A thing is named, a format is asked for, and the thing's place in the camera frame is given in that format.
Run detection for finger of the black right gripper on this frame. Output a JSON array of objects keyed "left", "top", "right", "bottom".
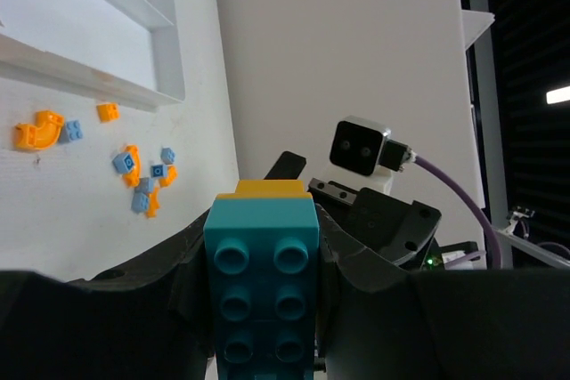
[{"left": 265, "top": 150, "right": 306, "bottom": 180}]

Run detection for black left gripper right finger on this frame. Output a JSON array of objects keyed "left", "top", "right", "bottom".
[{"left": 317, "top": 209, "right": 569, "bottom": 379}]

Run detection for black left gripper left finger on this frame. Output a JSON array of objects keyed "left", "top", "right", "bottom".
[{"left": 1, "top": 217, "right": 214, "bottom": 379}]

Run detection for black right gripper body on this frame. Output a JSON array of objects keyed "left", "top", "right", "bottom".
[{"left": 308, "top": 179, "right": 442, "bottom": 270}]

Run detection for teal yellow lego block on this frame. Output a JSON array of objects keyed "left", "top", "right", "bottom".
[{"left": 203, "top": 179, "right": 320, "bottom": 379}]

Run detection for small orange square lego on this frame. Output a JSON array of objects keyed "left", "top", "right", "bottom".
[{"left": 96, "top": 103, "right": 120, "bottom": 123}]

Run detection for small orange lego brick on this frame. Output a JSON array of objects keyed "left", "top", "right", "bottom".
[{"left": 159, "top": 165, "right": 178, "bottom": 188}]

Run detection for orange curved lego right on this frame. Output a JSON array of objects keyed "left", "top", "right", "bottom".
[{"left": 121, "top": 145, "right": 141, "bottom": 188}]

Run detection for small blue lego right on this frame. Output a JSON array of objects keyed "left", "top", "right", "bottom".
[{"left": 112, "top": 151, "right": 134, "bottom": 174}]

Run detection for small blue square lego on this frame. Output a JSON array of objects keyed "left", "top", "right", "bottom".
[{"left": 58, "top": 120, "right": 84, "bottom": 144}]

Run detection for orange curved lego piece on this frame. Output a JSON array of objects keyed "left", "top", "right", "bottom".
[{"left": 13, "top": 110, "right": 64, "bottom": 151}]

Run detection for white divided sorting tray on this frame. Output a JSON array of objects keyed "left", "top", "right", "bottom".
[{"left": 1, "top": 0, "right": 185, "bottom": 111}]

